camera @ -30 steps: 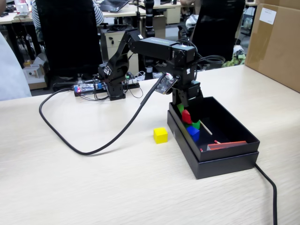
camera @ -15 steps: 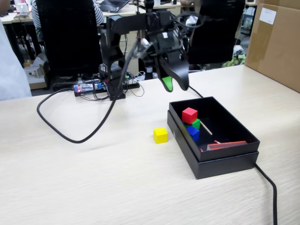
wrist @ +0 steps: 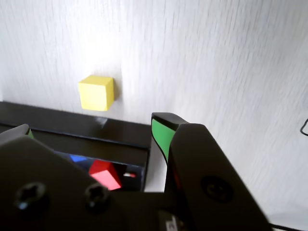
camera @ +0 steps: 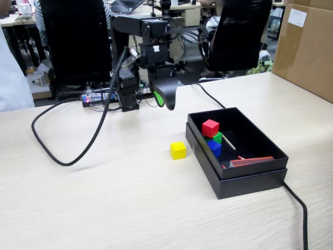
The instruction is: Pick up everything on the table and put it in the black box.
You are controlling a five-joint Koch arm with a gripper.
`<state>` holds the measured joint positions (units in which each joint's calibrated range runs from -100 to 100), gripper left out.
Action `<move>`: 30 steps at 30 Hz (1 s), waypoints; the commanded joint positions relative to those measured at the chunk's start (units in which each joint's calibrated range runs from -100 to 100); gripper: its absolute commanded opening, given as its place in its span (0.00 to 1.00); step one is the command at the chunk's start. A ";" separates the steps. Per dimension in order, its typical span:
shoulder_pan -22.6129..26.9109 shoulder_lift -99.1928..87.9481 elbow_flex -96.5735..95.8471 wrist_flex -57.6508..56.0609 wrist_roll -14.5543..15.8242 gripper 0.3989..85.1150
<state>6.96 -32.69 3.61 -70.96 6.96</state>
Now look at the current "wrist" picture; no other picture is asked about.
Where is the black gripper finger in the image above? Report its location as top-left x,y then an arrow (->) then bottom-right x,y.
151,112 -> 275,231
0,123 -> 117,231

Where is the blue wooden cube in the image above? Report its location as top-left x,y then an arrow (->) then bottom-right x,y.
69,155 -> 87,164

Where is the red wooden cube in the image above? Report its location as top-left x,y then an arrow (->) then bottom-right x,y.
88,159 -> 122,191

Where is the yellow wooden cube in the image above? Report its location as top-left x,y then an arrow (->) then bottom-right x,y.
78,75 -> 115,112

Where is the black open box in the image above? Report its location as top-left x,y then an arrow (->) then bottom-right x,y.
0,100 -> 152,193

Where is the black cardboard box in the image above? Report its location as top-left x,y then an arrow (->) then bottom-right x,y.
28,128 -> 148,193

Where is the thin black wire bundle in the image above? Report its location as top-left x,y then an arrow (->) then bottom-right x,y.
299,117 -> 308,137

